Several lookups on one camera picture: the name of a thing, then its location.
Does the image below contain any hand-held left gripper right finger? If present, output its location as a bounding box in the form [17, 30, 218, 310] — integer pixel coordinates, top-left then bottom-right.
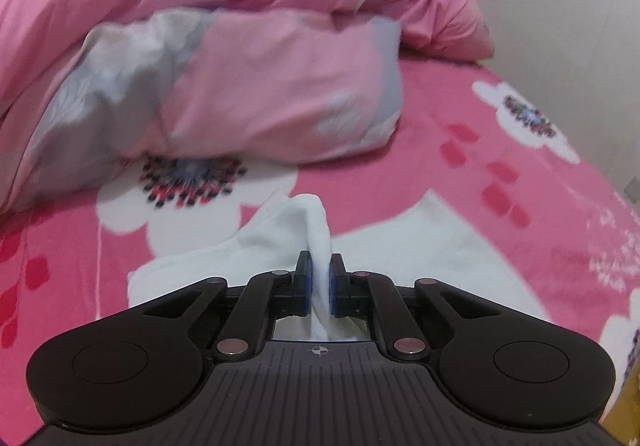
[328, 253, 503, 361]

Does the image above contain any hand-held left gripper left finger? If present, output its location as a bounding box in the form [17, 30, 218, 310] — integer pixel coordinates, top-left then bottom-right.
[142, 251, 315, 361]

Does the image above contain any white sweatshirt orange bear outline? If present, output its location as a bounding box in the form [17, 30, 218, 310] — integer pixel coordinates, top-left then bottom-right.
[127, 191, 553, 342]

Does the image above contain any pink floral bed blanket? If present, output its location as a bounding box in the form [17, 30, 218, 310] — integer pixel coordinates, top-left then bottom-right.
[0, 49, 640, 427]

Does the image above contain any pink patterned duvet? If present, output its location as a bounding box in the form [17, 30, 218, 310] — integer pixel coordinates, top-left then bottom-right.
[0, 0, 496, 214]

